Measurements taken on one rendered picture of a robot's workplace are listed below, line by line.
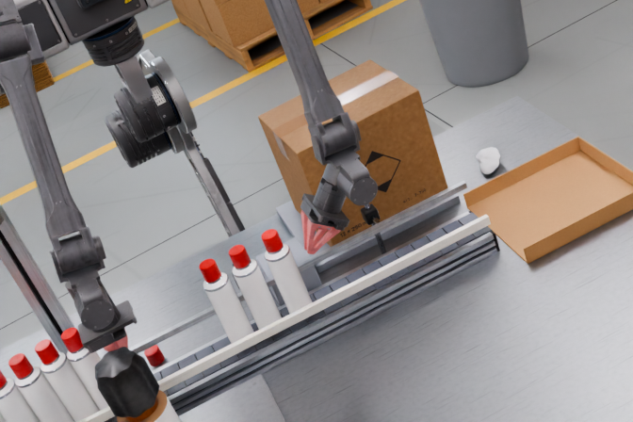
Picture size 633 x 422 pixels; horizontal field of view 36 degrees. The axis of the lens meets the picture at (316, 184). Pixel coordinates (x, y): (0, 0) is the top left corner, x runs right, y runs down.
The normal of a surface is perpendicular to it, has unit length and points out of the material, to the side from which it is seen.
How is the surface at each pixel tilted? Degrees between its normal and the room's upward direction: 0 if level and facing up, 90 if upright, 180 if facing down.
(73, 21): 90
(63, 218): 62
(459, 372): 0
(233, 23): 90
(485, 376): 0
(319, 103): 66
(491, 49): 94
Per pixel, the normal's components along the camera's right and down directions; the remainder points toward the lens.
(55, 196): 0.29, -0.09
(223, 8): 0.41, 0.37
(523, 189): -0.31, -0.80
